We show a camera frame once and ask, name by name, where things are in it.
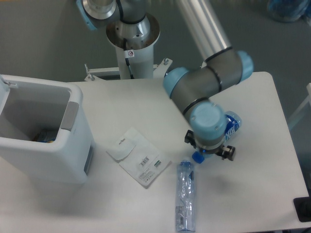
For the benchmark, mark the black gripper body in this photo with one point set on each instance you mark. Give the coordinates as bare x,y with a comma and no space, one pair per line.
208,147

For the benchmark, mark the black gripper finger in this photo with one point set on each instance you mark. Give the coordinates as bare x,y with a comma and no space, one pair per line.
190,139
227,152

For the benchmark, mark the white trash can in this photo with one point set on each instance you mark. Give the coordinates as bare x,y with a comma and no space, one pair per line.
29,105

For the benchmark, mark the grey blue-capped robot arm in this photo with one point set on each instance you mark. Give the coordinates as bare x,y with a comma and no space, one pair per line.
190,91

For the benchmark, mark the trash inside can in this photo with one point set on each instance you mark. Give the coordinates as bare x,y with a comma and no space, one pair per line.
46,136

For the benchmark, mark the blue labelled plastic bottle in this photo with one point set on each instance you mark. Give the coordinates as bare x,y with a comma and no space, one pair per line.
233,123

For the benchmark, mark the white plastic package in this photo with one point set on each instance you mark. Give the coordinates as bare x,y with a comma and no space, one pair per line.
138,157

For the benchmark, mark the clear crushed plastic bottle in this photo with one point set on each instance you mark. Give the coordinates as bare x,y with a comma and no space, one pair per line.
185,198

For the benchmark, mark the black device at table edge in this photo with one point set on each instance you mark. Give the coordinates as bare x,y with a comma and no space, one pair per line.
303,208

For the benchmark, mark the blue plastic bag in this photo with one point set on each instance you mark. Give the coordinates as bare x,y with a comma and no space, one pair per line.
287,10

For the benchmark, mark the white metal base frame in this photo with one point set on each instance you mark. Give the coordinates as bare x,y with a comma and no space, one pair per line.
131,71

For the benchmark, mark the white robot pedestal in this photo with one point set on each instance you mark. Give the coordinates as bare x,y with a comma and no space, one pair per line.
134,42

